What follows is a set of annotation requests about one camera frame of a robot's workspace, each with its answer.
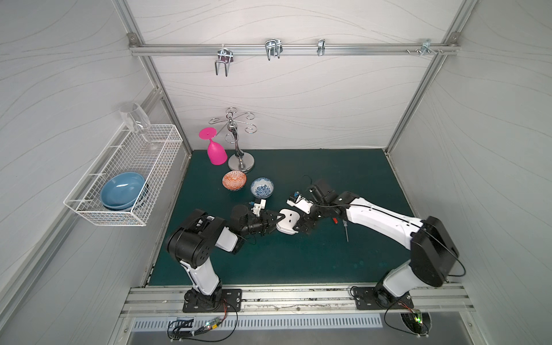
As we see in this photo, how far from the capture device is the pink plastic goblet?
0.90m

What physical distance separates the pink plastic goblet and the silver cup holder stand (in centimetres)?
6

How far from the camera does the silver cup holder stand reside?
3.05 feet

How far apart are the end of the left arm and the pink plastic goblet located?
31 centimetres

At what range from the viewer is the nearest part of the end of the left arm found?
0.77 metres

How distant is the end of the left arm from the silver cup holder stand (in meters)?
0.33
